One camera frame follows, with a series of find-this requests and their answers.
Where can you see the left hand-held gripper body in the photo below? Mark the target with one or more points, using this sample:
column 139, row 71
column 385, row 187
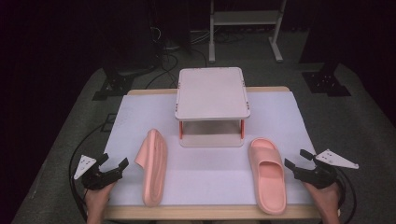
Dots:
column 93, row 180

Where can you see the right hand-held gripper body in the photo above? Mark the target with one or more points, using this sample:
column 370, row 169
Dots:
column 320, row 177

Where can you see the pink slipper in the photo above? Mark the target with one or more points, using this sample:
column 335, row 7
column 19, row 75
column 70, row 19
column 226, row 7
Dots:
column 269, row 183
column 154, row 168

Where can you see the white shoe rack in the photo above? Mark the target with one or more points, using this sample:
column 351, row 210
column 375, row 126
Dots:
column 211, row 93

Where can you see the person's left hand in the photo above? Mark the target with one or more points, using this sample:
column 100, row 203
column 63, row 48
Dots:
column 97, row 199

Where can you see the person's right hand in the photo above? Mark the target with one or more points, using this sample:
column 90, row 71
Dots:
column 325, row 199

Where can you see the black stand base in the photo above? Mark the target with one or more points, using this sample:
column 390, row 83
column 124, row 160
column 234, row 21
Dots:
column 325, row 84
column 118, row 85

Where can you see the white table mat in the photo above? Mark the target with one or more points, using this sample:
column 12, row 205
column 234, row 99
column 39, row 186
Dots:
column 205, row 174

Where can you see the wooden table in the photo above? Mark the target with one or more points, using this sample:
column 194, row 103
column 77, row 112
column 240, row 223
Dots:
column 199, row 213

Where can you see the white metal stand frame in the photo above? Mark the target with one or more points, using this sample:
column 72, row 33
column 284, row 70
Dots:
column 246, row 18

